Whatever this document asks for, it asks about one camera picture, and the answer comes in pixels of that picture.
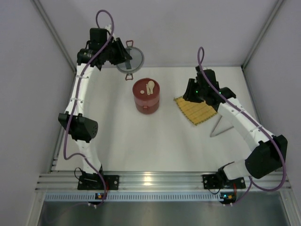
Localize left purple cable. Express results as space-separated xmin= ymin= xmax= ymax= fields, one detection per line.
xmin=63 ymin=9 xmax=116 ymax=208

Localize black base bracket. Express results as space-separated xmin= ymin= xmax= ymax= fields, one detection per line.
xmin=77 ymin=174 xmax=119 ymax=190
xmin=202 ymin=174 xmax=221 ymax=190

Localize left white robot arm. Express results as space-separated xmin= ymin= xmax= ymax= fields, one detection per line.
xmin=58 ymin=26 xmax=132 ymax=190

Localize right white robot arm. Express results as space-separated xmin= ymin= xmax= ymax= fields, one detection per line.
xmin=183 ymin=66 xmax=288 ymax=183

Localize dark red steel-lined pot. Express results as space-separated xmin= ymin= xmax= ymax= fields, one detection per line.
xmin=135 ymin=101 xmax=159 ymax=114

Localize cream small stick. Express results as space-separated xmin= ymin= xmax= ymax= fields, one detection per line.
xmin=146 ymin=84 xmax=151 ymax=95

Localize grey transparent lid with handles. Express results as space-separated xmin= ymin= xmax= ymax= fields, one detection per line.
xmin=116 ymin=40 xmax=144 ymax=81

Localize left black base bracket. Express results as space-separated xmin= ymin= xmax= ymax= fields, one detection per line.
xmin=77 ymin=174 xmax=119 ymax=190

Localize dark red lid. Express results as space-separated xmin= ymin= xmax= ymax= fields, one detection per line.
xmin=132 ymin=78 xmax=160 ymax=101

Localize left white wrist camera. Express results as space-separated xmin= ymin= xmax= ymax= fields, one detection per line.
xmin=104 ymin=24 xmax=116 ymax=39

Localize metal tongs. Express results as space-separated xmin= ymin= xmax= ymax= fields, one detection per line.
xmin=210 ymin=116 xmax=233 ymax=137

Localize right black base bracket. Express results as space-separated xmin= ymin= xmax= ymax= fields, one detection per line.
xmin=202 ymin=174 xmax=221 ymax=190

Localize pink steel-lined pot with handles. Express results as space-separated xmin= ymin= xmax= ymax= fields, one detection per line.
xmin=132 ymin=78 xmax=161 ymax=105

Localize bamboo serving mat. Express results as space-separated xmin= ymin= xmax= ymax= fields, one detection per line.
xmin=174 ymin=97 xmax=217 ymax=126

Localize cream small spoon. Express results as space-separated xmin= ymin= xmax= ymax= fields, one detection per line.
xmin=148 ymin=80 xmax=155 ymax=94

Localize aluminium mounting rail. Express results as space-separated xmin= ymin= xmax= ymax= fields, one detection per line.
xmin=35 ymin=170 xmax=291 ymax=203

